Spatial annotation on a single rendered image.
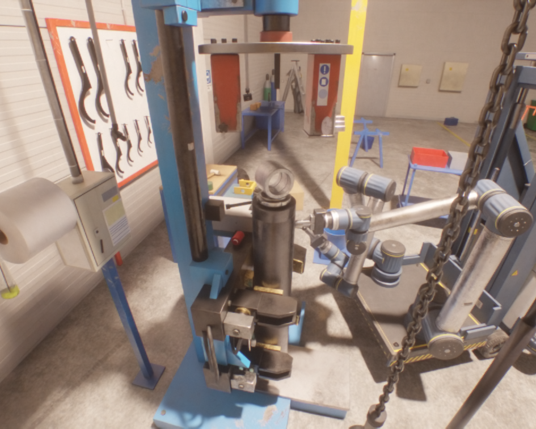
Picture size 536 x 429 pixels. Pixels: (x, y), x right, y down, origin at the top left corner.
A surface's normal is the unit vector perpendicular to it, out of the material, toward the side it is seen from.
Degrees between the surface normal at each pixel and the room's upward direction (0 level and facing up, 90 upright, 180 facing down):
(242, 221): 90
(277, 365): 0
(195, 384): 0
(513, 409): 0
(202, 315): 90
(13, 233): 90
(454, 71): 90
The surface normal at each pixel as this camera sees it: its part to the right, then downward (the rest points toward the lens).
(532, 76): -0.99, 0.08
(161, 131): -0.22, 0.48
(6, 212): 0.64, -0.58
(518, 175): 0.17, 0.48
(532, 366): 0.00, -0.87
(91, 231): 0.98, 0.11
